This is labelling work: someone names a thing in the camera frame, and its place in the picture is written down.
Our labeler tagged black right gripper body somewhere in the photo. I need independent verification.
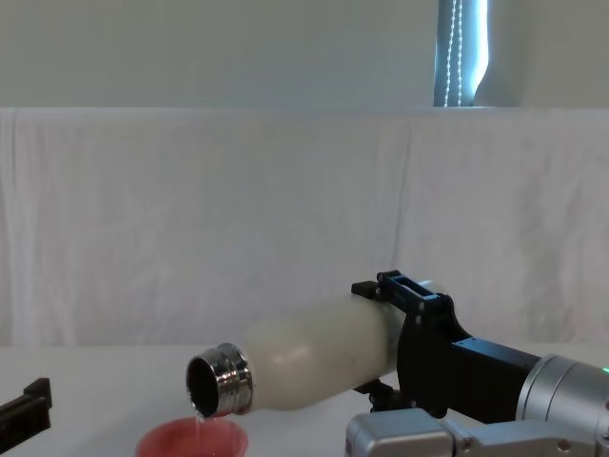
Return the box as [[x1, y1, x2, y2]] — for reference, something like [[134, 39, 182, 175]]
[[396, 293, 544, 421]]

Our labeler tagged cream vacuum bottle steel neck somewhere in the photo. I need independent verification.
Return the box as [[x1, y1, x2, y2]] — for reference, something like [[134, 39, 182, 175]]
[[185, 278, 446, 421]]

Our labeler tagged white table cloth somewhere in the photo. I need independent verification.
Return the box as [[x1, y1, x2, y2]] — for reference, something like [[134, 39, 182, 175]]
[[0, 341, 609, 457]]

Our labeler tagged pink plastic cup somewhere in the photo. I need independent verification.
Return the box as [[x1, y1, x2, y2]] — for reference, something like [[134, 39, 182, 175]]
[[134, 414, 249, 457]]

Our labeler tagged white backdrop curtain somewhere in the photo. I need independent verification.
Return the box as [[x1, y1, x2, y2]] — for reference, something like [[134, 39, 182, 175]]
[[0, 106, 609, 349]]

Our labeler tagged pale hanging curtain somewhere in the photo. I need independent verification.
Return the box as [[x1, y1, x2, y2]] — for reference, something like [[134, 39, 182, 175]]
[[474, 0, 609, 109], [0, 0, 440, 110]]

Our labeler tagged white bead chain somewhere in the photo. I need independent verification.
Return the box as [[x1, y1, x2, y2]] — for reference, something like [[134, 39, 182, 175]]
[[442, 0, 463, 107]]

